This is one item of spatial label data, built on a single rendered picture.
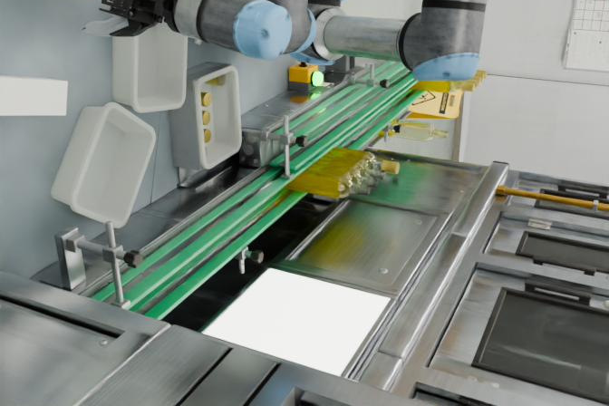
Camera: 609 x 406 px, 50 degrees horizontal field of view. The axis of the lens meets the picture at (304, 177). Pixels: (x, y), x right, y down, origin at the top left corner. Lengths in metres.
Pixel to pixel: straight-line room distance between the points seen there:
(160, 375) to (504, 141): 7.26
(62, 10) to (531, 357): 1.15
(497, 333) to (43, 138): 1.02
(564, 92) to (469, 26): 6.41
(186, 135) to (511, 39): 6.25
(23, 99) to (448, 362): 0.95
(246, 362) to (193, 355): 0.06
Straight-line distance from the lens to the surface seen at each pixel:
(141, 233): 1.43
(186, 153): 1.58
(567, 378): 1.45
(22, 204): 1.30
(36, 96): 1.20
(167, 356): 0.80
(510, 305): 1.62
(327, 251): 1.69
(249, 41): 0.88
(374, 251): 1.70
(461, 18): 1.22
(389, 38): 1.33
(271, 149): 1.75
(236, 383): 0.75
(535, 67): 7.60
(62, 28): 1.32
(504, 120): 7.80
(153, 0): 0.95
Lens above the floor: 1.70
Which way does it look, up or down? 24 degrees down
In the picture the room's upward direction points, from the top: 100 degrees clockwise
